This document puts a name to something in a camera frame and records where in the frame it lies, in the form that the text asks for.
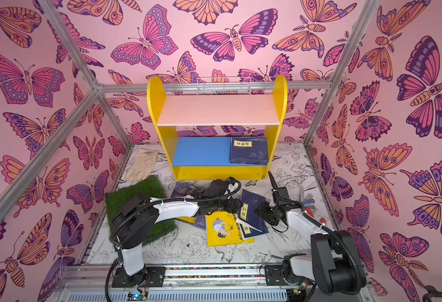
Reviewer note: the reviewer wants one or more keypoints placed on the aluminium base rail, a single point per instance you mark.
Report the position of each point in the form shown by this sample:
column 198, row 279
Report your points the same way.
column 201, row 282

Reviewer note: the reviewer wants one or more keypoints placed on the purple cover book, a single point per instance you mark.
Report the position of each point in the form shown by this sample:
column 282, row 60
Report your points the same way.
column 200, row 222

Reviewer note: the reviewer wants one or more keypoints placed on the small green circuit board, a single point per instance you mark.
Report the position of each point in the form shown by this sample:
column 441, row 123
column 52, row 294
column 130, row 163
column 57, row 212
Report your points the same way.
column 137, row 296

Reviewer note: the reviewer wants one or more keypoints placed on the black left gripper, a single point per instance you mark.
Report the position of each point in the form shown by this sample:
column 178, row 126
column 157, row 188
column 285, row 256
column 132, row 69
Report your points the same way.
column 233, row 205

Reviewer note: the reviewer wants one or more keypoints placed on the navy book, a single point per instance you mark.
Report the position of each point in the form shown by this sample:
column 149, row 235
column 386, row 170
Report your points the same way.
column 249, row 233
column 247, row 214
column 249, row 150

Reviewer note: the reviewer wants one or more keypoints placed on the green artificial grass mat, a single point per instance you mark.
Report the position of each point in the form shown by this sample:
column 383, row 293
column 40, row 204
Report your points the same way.
column 151, row 187

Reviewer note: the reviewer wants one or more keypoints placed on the yellow wooden bookshelf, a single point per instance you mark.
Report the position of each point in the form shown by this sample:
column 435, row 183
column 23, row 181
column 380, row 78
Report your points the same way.
column 196, row 130

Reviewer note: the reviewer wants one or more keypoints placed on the yellow cartoon cover book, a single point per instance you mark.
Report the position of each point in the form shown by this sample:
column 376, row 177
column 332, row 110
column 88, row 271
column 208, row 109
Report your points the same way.
column 222, row 229

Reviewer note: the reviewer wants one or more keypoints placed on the aluminium frame post right rear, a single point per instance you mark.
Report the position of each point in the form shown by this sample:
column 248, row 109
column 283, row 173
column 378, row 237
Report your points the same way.
column 356, row 35

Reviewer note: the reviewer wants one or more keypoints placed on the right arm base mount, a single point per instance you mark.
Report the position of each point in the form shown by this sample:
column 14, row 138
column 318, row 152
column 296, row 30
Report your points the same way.
column 279, row 275

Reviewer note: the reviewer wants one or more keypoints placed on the dark portrait cover book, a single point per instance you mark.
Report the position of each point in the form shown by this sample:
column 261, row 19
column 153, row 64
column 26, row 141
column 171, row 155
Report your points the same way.
column 182, row 189

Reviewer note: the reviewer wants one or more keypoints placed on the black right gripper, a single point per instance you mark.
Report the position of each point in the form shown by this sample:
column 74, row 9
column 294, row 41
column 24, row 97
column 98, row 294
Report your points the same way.
column 278, row 194

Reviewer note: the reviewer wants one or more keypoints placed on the beige cloth glove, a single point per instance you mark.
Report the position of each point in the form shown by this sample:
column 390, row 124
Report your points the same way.
column 142, row 166

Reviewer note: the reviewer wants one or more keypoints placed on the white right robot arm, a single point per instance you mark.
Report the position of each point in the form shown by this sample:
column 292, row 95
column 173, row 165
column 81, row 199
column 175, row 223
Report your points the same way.
column 333, row 263

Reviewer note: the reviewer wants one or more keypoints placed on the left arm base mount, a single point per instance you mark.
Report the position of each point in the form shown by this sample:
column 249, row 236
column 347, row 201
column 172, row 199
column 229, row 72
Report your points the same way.
column 150, row 277

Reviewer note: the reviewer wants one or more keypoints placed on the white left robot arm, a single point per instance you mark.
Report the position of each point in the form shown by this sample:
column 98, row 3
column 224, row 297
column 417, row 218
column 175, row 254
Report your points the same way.
column 134, row 221

